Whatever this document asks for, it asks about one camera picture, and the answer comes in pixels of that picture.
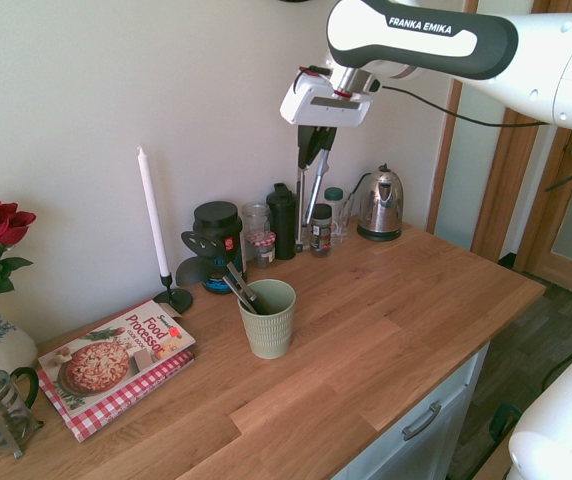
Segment white taper candle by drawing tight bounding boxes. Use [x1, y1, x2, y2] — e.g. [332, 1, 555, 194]
[136, 145, 171, 278]

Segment small jar with gingham lid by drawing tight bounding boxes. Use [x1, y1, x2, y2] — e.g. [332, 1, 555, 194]
[244, 231, 278, 265]

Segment green ribbed ceramic cup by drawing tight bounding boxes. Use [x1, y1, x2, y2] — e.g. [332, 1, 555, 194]
[237, 278, 297, 360]

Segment red gingham cookbook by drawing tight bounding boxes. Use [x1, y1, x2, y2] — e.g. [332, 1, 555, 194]
[35, 349, 196, 444]

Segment black kettle base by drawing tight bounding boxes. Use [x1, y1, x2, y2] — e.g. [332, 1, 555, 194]
[355, 224, 402, 244]

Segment stainless steel electric kettle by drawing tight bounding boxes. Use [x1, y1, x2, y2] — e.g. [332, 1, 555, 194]
[349, 162, 406, 236]

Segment black shaker bottle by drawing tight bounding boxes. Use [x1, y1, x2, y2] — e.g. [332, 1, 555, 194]
[265, 182, 298, 261]

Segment black slotted spatula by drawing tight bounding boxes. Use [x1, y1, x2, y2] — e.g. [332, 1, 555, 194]
[180, 229, 262, 315]

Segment clear drinking glass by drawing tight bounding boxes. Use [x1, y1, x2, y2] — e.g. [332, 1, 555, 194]
[338, 197, 360, 236]

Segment Food Processor cookbook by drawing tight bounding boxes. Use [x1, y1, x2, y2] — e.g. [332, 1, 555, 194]
[37, 299, 197, 420]

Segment black protein powder tub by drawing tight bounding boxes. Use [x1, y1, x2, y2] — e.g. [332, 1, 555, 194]
[193, 200, 248, 295]

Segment wooden door with frosted glass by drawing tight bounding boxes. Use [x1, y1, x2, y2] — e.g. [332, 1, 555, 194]
[515, 119, 572, 301]

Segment empty clear glass jar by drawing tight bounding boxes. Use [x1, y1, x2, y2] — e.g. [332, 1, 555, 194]
[240, 201, 273, 236]

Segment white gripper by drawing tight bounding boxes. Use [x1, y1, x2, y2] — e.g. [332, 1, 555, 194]
[279, 67, 375, 169]

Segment metal drawer handle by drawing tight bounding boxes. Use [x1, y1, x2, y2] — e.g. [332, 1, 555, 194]
[401, 402, 442, 441]

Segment black candle holder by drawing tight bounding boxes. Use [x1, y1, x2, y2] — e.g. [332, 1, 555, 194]
[153, 273, 195, 317]

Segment spice jar with black lid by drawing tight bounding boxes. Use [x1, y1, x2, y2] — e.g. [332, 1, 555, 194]
[309, 203, 335, 259]

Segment clear bottle with green lid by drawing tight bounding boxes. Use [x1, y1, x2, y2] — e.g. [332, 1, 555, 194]
[323, 186, 346, 244]

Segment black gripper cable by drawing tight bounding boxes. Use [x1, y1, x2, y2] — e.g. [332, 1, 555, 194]
[379, 83, 552, 129]

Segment white vase with blue pattern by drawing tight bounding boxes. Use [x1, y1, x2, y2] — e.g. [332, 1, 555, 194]
[0, 294, 40, 374]

